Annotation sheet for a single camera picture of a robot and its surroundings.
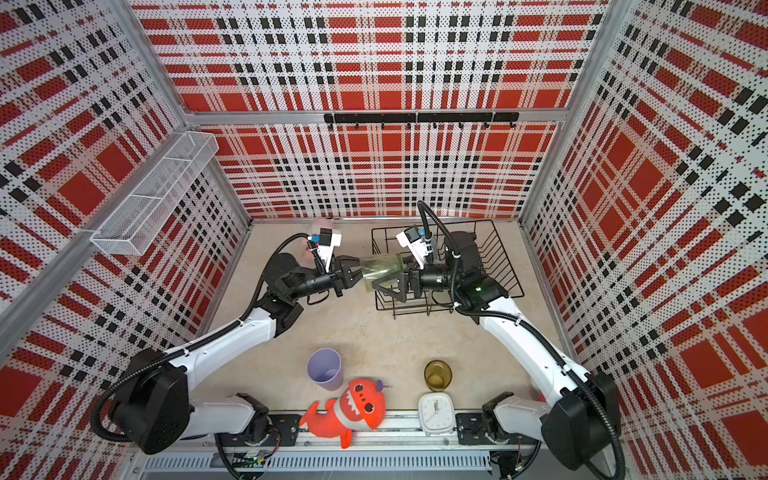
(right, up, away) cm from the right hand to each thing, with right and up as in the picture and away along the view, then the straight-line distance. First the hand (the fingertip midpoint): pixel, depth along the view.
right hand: (382, 281), depth 65 cm
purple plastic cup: (-17, -25, +15) cm, 34 cm away
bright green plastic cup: (-1, +3, 0) cm, 3 cm away
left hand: (-2, +2, +3) cm, 4 cm away
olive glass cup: (+14, -28, +16) cm, 36 cm away
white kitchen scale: (+13, -34, +9) cm, 38 cm away
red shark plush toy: (-5, -30, +4) cm, 31 cm away
